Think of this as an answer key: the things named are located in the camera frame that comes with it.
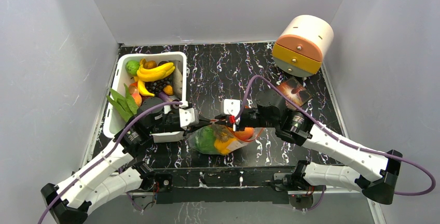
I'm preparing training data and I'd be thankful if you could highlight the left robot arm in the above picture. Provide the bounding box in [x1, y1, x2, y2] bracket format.
[38, 98, 212, 223]

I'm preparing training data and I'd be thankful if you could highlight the orange bell pepper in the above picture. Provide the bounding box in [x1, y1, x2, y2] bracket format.
[214, 138, 240, 155]

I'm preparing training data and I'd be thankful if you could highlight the green lettuce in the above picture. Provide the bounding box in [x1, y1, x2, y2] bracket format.
[195, 126, 218, 155]

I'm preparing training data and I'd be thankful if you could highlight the green lime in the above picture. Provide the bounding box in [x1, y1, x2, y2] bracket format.
[125, 60, 140, 76]

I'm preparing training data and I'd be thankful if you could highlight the yellow banana bunch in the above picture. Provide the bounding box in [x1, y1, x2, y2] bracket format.
[137, 59, 175, 82]

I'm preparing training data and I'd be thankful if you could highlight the red peach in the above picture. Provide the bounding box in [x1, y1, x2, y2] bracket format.
[233, 127, 254, 141]

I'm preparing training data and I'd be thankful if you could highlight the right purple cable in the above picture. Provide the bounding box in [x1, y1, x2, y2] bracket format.
[234, 75, 436, 197]

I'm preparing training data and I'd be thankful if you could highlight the black grape bunch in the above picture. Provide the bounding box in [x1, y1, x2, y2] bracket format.
[145, 77, 172, 94]

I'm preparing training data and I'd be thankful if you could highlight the round drawer cabinet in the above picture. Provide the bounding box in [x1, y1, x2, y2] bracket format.
[272, 15, 334, 77]

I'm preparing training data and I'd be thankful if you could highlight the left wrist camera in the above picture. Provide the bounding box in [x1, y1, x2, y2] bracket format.
[178, 108, 199, 129]

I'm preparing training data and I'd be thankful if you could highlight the small curved yellow banana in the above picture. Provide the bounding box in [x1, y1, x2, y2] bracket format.
[137, 80, 155, 97]

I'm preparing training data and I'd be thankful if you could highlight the brown kiwi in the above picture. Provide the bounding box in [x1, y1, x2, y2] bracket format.
[143, 60, 158, 69]

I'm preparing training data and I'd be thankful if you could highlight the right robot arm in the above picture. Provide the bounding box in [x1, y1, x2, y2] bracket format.
[217, 90, 402, 205]

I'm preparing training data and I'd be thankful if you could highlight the brown fish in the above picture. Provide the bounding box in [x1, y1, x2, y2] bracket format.
[172, 67, 183, 97]

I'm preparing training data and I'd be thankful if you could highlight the brown longan bunch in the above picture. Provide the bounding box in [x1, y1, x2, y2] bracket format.
[211, 124, 236, 143]

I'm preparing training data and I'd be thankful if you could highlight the purple cable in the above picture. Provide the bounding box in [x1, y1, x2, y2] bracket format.
[37, 101, 183, 224]
[234, 75, 436, 197]

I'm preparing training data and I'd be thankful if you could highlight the green leaf vegetable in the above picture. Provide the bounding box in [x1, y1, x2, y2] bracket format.
[106, 83, 142, 122]

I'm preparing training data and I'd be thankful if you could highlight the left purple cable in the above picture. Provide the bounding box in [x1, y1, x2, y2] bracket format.
[37, 101, 183, 224]

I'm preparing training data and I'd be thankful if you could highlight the clear zip top bag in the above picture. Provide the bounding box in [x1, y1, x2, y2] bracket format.
[188, 124, 264, 156]

